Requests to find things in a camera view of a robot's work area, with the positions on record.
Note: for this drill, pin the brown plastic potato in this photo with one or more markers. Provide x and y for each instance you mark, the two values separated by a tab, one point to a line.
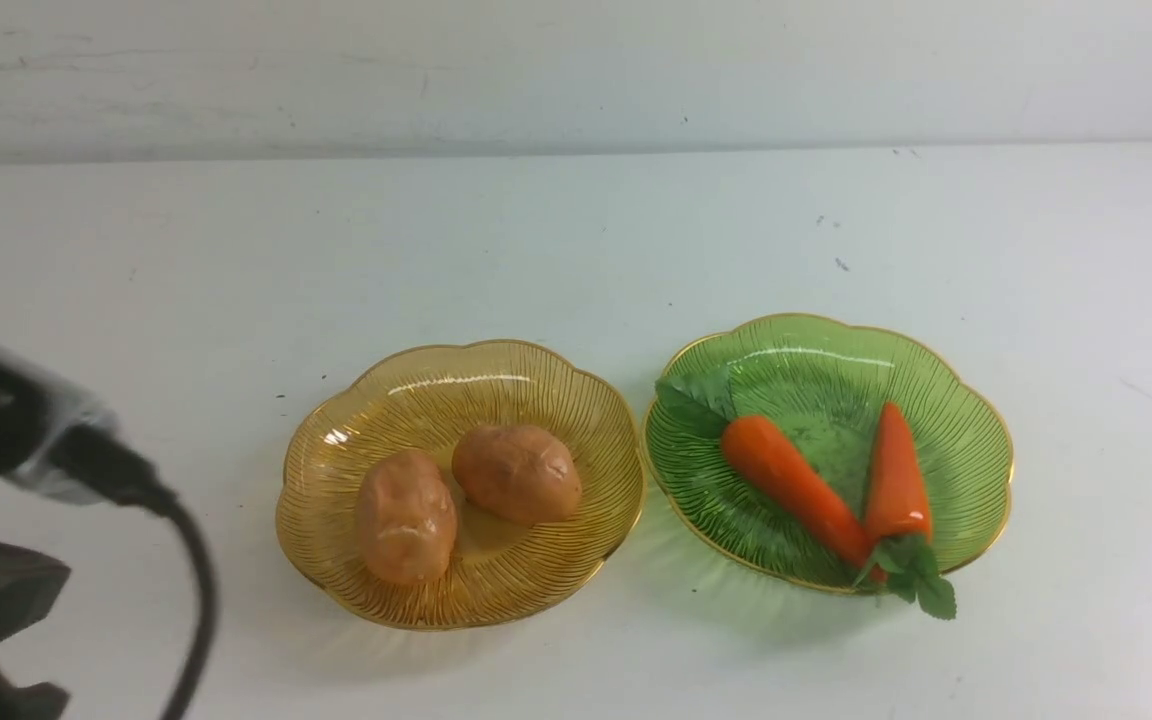
406	519
520	473

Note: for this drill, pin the orange plastic carrot with leaves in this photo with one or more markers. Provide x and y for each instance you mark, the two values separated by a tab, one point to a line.
899	520

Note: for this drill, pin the amber ribbed glass plate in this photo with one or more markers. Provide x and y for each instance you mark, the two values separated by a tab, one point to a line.
425	398

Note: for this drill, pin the orange carrot in green plate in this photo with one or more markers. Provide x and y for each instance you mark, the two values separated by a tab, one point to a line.
796	485

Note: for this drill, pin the green ribbed glass plate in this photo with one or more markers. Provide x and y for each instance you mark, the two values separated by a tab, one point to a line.
823	383

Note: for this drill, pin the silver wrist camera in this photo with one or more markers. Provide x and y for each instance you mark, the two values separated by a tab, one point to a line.
37	408

